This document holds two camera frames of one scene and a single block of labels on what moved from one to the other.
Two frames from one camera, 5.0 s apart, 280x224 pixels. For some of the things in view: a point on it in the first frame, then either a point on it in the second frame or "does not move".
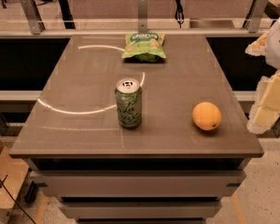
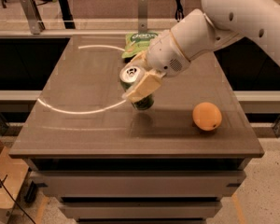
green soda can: (129, 97) to (129, 77)
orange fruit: (206, 116) does not move
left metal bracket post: (35, 22) does not move
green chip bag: (145, 47) does not move
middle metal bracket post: (143, 13) does not move
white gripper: (279, 46) to (163, 56)
